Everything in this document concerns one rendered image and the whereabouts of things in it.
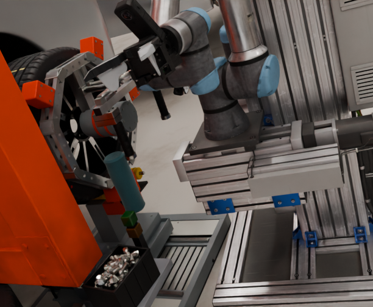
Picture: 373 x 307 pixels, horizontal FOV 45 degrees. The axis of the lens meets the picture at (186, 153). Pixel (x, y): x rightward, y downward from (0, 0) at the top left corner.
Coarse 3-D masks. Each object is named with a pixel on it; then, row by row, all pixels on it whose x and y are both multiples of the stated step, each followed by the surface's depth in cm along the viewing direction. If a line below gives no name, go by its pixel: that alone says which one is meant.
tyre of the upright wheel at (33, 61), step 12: (60, 48) 182; (72, 48) 189; (24, 60) 178; (36, 60) 172; (48, 60) 175; (60, 60) 181; (12, 72) 174; (24, 72) 169; (36, 72) 168; (36, 108) 167; (36, 120) 166; (120, 144) 212; (72, 192) 179; (84, 192) 186; (96, 192) 193
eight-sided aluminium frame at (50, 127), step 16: (64, 64) 176; (80, 64) 179; (96, 64) 188; (48, 80) 168; (64, 80) 169; (128, 96) 207; (48, 112) 166; (48, 128) 162; (48, 144) 166; (64, 144) 167; (64, 160) 168; (64, 176) 172; (80, 176) 172; (96, 176) 181
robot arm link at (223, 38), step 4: (224, 28) 178; (220, 32) 178; (224, 32) 176; (220, 36) 179; (224, 36) 176; (224, 40) 177; (228, 40) 176; (224, 44) 179; (228, 44) 177; (224, 48) 180; (228, 48) 178; (224, 52) 183; (228, 52) 179; (228, 56) 180
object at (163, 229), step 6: (162, 222) 236; (168, 222) 233; (156, 228) 231; (162, 228) 227; (168, 228) 232; (156, 234) 228; (162, 234) 226; (168, 234) 231; (150, 240) 225; (156, 240) 220; (162, 240) 225; (150, 246) 220; (156, 246) 220; (162, 246) 225; (156, 252) 219
